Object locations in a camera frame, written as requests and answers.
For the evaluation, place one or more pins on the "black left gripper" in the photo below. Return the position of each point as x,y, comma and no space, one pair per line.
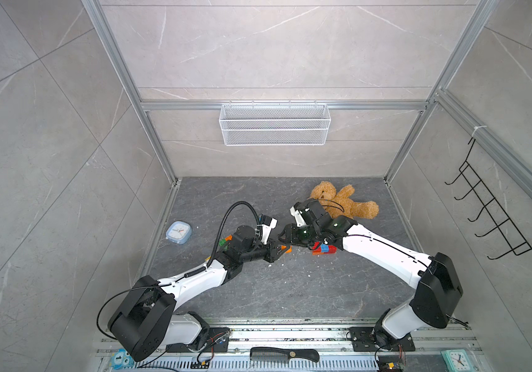
272,248

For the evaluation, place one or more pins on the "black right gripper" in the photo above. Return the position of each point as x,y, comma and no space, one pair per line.
291,231

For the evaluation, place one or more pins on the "red small lego brick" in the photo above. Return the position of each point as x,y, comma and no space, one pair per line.
316,249

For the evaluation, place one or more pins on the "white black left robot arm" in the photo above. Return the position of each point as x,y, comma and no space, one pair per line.
145,319

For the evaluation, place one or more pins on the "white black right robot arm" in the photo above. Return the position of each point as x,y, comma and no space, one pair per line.
434,278

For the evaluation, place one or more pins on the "brown teddy bear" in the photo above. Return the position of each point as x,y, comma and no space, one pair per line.
338,203

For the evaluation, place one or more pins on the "light blue alarm clock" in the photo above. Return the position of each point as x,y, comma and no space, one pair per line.
178,232

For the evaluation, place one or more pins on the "black comb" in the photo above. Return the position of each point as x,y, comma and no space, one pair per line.
280,355

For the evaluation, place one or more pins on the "teal square clock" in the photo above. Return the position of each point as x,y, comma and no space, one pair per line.
457,361

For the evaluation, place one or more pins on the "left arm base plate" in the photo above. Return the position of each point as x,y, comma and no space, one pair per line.
216,339

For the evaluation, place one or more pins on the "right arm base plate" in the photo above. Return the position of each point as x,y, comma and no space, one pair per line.
367,339

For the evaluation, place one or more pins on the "white wire mesh basket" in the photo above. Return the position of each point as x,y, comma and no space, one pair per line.
291,124

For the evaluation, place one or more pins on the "black wall hook rack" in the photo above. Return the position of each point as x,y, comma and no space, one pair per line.
500,221

